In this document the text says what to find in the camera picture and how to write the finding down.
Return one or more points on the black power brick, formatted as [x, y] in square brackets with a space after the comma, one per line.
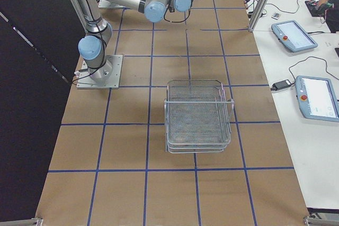
[281, 85]

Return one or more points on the top wire mesh tray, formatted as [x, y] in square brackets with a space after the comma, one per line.
[196, 112]

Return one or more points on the middle wire mesh tray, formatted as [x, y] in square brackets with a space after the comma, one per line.
[197, 145]

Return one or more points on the wire mesh tray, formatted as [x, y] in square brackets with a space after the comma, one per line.
[196, 112]
[197, 145]
[193, 150]

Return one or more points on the frame rail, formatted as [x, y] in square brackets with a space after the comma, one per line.
[27, 222]
[316, 221]

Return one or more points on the near left frame rail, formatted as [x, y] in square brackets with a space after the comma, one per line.
[27, 222]

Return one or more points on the far teach pendant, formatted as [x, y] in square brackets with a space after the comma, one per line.
[293, 36]

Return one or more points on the black side panel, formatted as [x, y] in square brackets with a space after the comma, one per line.
[38, 58]

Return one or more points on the aluminium frame post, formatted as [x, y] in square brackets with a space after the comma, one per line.
[262, 1]

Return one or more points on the bottom wire mesh tray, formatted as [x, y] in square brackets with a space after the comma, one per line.
[193, 150]

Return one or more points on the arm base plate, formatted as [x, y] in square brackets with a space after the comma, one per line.
[106, 77]
[103, 4]

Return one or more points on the near right frame rail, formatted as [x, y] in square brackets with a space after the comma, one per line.
[316, 221]

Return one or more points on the person forearm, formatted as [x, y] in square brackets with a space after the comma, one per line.
[331, 16]

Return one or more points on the teach pendant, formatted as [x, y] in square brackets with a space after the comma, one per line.
[316, 98]
[293, 36]

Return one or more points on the near teach pendant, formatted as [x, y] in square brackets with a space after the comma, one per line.
[316, 98]

